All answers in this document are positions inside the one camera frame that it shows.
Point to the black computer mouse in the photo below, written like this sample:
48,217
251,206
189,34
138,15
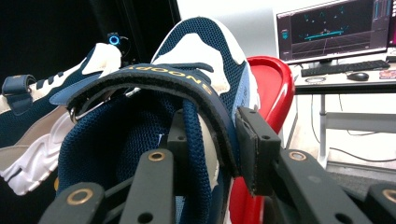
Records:
358,76

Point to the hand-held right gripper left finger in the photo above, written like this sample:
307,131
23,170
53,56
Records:
179,161

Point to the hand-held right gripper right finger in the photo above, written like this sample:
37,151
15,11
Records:
258,149

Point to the red and black shoe rack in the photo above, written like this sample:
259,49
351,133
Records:
271,87

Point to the navy and white child sneaker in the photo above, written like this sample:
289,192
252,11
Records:
193,53
31,124

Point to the black keyboard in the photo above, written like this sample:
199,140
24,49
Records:
345,67

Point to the computer monitor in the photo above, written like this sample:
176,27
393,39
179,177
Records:
333,31

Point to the white metal-legged desk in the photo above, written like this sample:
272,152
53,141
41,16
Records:
342,85

